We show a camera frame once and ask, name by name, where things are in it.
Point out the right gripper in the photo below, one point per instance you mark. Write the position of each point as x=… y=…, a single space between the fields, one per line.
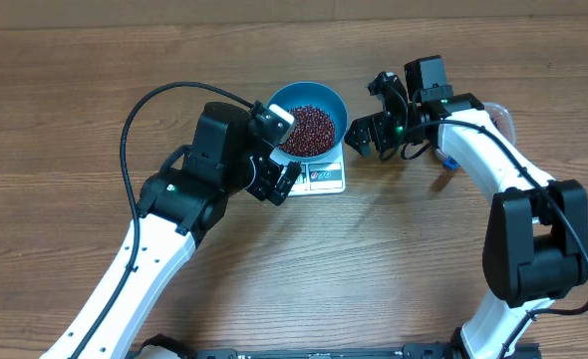
x=377 y=125

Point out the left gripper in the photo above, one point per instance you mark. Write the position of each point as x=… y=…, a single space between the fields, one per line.
x=270 y=172

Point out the orange measuring scoop blue handle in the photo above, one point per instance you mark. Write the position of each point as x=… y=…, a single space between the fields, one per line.
x=450 y=164

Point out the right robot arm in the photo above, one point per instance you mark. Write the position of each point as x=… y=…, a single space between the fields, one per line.
x=535 y=254

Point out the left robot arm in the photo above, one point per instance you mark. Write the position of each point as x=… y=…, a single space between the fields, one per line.
x=178 y=205

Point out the white digital kitchen scale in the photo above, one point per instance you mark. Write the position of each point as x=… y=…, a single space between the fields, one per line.
x=324 y=174

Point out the red beans in bowl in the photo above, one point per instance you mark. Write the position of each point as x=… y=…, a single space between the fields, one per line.
x=313 y=135

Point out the blue metal bowl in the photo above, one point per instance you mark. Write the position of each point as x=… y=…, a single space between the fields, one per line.
x=316 y=95

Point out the clear plastic container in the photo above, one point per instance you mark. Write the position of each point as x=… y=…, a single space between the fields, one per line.
x=500 y=118

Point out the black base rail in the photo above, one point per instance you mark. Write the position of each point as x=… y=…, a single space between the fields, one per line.
x=162 y=347

